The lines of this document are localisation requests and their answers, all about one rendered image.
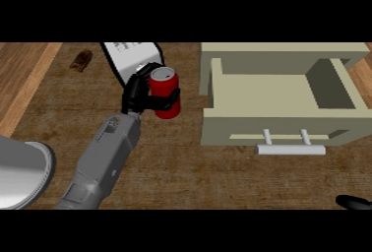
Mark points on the red can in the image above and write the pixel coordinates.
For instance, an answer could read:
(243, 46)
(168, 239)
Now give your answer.
(164, 87)

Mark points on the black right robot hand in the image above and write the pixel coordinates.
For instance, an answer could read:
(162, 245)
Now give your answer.
(356, 201)

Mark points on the small brown object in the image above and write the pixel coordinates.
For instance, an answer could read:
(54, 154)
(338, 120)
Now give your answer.
(81, 60)

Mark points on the beige open drawer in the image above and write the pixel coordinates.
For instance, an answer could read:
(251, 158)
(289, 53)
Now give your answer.
(285, 108)

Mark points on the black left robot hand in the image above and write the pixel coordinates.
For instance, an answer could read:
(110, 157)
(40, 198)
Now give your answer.
(140, 95)

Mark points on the grey round pot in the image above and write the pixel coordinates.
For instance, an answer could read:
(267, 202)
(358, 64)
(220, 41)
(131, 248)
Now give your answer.
(20, 172)

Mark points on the beige cabinet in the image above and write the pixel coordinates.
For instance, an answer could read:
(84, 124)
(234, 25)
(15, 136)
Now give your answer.
(285, 52)

